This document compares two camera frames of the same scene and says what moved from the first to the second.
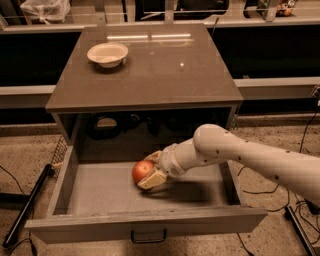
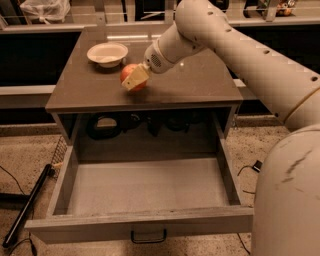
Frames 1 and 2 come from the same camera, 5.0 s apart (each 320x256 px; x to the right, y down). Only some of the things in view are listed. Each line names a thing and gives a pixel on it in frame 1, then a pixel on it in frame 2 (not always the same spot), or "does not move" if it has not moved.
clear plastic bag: (46, 10) does not move
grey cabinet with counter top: (142, 86) does not move
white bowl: (107, 55) does not move
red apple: (141, 169) to (126, 70)
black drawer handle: (163, 240) does not move
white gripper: (169, 162) to (154, 60)
